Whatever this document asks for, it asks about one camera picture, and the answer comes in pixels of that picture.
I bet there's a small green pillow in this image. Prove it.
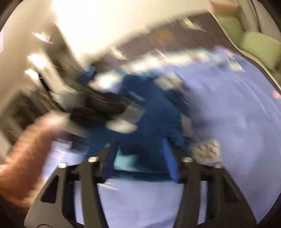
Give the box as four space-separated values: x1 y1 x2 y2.
217 16 242 44

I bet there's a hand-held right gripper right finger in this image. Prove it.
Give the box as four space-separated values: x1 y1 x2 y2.
162 139 257 228

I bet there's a navy star print fleece garment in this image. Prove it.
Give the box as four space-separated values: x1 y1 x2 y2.
83 71 199 182

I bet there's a pink pillow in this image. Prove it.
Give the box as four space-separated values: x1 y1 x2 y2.
208 0 240 16

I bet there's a purple deer print bed cover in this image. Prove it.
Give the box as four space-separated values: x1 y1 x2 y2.
90 10 281 92

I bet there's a large green pillow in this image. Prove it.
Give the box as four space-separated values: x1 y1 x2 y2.
239 31 281 72

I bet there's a lavender printed blanket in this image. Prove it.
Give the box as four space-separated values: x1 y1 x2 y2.
42 45 281 226

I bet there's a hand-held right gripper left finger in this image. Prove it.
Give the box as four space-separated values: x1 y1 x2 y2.
24 139 120 228

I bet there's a person's left forearm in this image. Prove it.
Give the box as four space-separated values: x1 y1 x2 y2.
0 114 74 207

